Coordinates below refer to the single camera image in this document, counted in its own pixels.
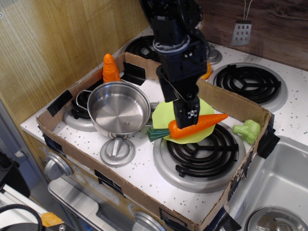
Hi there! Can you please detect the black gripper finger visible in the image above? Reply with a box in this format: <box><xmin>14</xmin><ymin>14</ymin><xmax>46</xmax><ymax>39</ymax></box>
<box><xmin>159</xmin><ymin>76</ymin><xmax>180</xmax><ymax>102</ymax></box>
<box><xmin>173</xmin><ymin>96</ymin><xmax>200</xmax><ymax>129</ymax></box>

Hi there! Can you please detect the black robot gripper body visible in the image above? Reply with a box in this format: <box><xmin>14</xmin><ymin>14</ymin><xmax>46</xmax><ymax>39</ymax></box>
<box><xmin>155</xmin><ymin>39</ymin><xmax>209</xmax><ymax>103</ymax></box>

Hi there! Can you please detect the orange toy carrot green stem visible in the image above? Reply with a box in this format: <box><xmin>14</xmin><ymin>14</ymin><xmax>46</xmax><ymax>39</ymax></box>
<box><xmin>147</xmin><ymin>114</ymin><xmax>229</xmax><ymax>144</ymax></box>

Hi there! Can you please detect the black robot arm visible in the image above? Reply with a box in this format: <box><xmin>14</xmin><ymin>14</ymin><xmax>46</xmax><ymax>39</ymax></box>
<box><xmin>140</xmin><ymin>0</ymin><xmax>209</xmax><ymax>128</ymax></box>

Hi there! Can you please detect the light green plastic plate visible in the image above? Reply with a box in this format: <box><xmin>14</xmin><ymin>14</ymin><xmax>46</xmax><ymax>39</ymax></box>
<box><xmin>152</xmin><ymin>99</ymin><xmax>215</xmax><ymax>144</ymax></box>

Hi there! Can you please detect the upright orange toy carrot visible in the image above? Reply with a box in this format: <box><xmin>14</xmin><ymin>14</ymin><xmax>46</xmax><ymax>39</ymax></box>
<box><xmin>103</xmin><ymin>53</ymin><xmax>121</xmax><ymax>83</ymax></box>

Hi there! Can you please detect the orange toy pumpkin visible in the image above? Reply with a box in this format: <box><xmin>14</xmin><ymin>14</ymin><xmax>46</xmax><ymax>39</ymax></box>
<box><xmin>200</xmin><ymin>62</ymin><xmax>213</xmax><ymax>80</ymax></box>

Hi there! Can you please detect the silver stovetop knob back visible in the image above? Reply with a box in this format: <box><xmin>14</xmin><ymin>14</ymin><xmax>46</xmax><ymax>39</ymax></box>
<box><xmin>207</xmin><ymin>45</ymin><xmax>222</xmax><ymax>65</ymax></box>

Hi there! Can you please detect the silver stovetop knob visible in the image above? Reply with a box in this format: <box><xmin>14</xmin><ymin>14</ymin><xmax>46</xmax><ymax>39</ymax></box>
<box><xmin>207</xmin><ymin>45</ymin><xmax>222</xmax><ymax>65</ymax></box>
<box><xmin>100</xmin><ymin>138</ymin><xmax>135</xmax><ymax>167</ymax></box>

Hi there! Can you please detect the stainless steel pot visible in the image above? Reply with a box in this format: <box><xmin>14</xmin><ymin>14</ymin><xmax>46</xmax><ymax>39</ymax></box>
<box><xmin>76</xmin><ymin>81</ymin><xmax>151</xmax><ymax>139</ymax></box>

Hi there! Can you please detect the cardboard fence with black tape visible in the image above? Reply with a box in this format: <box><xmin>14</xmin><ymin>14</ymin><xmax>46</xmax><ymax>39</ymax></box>
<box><xmin>37</xmin><ymin>66</ymin><xmax>274</xmax><ymax>231</ymax></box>

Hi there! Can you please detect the front right black burner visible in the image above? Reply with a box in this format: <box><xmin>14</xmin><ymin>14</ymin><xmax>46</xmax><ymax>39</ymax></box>
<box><xmin>153</xmin><ymin>123</ymin><xmax>246</xmax><ymax>193</ymax></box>

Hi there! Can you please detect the green toy broccoli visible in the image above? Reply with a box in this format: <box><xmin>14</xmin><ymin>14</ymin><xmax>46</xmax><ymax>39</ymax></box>
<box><xmin>232</xmin><ymin>119</ymin><xmax>261</xmax><ymax>144</ymax></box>

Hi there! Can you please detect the hanging metal slotted spatula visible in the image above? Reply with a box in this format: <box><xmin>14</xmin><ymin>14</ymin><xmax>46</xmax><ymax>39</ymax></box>
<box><xmin>231</xmin><ymin>0</ymin><xmax>254</xmax><ymax>47</ymax></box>

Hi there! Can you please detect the back right black burner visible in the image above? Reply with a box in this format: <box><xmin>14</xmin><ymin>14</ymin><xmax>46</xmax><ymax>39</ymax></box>
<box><xmin>208</xmin><ymin>63</ymin><xmax>288</xmax><ymax>113</ymax></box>

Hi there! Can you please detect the silver stovetop knob front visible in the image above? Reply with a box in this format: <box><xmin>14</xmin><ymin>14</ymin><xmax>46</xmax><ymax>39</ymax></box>
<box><xmin>100</xmin><ymin>138</ymin><xmax>135</xmax><ymax>167</ymax></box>

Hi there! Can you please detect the front left black burner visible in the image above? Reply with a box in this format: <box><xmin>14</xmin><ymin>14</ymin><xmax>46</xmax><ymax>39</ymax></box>
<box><xmin>63</xmin><ymin>80</ymin><xmax>103</xmax><ymax>132</ymax></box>

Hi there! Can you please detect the stainless steel sink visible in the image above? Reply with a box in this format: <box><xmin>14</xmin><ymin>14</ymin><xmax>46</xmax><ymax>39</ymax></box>
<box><xmin>228</xmin><ymin>137</ymin><xmax>308</xmax><ymax>231</ymax></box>

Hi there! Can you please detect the silver oven knob right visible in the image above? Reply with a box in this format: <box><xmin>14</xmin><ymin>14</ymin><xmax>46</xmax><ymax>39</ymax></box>
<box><xmin>132</xmin><ymin>211</ymin><xmax>166</xmax><ymax>231</ymax></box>

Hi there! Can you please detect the silver oven knob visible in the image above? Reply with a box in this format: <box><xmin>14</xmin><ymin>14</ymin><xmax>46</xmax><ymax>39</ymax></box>
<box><xmin>132</xmin><ymin>211</ymin><xmax>166</xmax><ymax>231</ymax></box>
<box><xmin>44</xmin><ymin>152</ymin><xmax>73</xmax><ymax>180</ymax></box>

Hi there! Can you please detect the silver sink drain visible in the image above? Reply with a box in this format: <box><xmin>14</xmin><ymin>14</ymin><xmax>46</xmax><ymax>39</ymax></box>
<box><xmin>244</xmin><ymin>206</ymin><xmax>308</xmax><ymax>231</ymax></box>

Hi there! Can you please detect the silver oven knob left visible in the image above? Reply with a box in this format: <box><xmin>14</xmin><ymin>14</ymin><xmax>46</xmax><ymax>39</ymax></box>
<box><xmin>44</xmin><ymin>152</ymin><xmax>73</xmax><ymax>180</ymax></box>

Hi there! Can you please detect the orange object bottom left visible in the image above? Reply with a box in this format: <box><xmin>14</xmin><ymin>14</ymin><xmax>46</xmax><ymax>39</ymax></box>
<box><xmin>40</xmin><ymin>212</ymin><xmax>63</xmax><ymax>227</ymax></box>

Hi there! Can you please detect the black device left edge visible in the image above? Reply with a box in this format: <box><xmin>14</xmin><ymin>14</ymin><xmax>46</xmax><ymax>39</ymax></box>
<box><xmin>0</xmin><ymin>152</ymin><xmax>30</xmax><ymax>198</ymax></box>

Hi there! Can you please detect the silver oven door handle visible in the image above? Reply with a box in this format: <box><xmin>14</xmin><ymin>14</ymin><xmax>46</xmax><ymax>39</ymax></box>
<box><xmin>48</xmin><ymin>178</ymin><xmax>114</xmax><ymax>231</ymax></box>

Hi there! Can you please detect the black cable bottom left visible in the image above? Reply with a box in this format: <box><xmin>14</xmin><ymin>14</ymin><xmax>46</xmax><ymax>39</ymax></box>
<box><xmin>0</xmin><ymin>204</ymin><xmax>43</xmax><ymax>231</ymax></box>

